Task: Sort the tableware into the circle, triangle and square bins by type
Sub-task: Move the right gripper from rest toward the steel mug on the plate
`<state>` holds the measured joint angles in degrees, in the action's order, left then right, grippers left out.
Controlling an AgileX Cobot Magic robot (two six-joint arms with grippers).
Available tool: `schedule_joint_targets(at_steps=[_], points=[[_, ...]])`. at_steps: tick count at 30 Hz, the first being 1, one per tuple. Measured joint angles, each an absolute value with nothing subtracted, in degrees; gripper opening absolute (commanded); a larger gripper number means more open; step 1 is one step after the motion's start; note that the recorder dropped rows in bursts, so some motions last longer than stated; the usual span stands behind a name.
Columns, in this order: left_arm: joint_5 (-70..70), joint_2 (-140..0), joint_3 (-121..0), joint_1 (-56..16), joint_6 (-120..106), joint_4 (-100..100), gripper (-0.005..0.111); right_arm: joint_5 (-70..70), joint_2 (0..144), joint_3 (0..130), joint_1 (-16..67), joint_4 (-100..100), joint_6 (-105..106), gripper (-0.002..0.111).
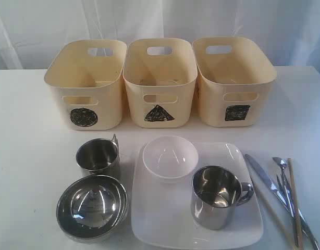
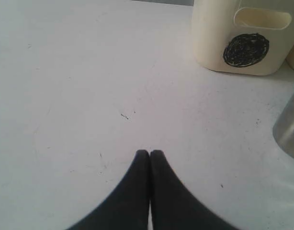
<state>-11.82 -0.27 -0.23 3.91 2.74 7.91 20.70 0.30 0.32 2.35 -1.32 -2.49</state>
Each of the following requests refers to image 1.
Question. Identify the white round bowl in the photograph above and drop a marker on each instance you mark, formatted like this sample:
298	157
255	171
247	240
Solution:
170	158

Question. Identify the wooden chopstick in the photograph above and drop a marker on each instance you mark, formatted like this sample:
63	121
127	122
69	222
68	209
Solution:
295	203
275	219

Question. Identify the steel spoon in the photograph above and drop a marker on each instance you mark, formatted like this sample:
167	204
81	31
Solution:
283	165

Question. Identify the cream bin with triangle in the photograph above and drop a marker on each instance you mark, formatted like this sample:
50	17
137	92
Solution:
160	77

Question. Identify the cream bin with square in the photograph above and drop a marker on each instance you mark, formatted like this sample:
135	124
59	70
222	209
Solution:
234	80

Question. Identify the cream bin with circle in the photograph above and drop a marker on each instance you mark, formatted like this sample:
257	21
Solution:
86	83

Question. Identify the white square plate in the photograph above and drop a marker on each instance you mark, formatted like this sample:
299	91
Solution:
161	216

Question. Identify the stainless steel bowl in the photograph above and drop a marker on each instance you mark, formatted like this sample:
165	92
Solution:
92	208

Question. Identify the steel table knife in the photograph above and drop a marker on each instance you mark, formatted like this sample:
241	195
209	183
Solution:
274	188

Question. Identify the steel fork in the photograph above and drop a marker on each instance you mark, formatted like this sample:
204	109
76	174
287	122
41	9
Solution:
281	187

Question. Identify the white curtain backdrop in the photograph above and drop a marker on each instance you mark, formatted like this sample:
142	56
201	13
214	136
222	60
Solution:
33	32

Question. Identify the steel mug wire handle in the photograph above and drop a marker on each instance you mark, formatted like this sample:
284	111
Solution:
100	156

